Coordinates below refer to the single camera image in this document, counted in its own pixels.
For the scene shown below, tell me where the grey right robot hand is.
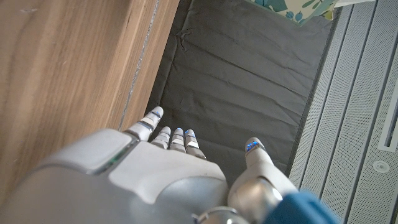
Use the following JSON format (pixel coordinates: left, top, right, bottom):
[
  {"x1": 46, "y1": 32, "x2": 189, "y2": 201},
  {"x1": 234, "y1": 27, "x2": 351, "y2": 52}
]
[{"x1": 0, "y1": 106, "x2": 299, "y2": 224}]

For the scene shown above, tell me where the teal floral tissue box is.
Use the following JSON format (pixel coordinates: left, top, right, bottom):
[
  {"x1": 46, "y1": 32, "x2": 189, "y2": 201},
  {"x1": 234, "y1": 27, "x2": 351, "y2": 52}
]
[{"x1": 251, "y1": 0, "x2": 340, "y2": 26}]

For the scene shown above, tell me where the black curtain backdrop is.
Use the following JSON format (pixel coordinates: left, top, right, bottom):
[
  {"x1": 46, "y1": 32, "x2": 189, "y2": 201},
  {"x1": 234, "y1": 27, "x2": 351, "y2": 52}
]
[{"x1": 145, "y1": 0, "x2": 341, "y2": 187}]

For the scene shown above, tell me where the blue right wrist connector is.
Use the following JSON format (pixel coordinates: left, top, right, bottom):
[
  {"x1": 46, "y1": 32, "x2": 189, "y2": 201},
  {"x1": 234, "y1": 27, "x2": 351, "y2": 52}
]
[{"x1": 264, "y1": 191, "x2": 341, "y2": 224}]

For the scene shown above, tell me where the white round ceiling sprinkler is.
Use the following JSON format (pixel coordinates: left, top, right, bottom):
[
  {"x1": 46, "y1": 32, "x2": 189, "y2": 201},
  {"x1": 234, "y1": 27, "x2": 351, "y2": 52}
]
[{"x1": 372, "y1": 160, "x2": 391, "y2": 174}]

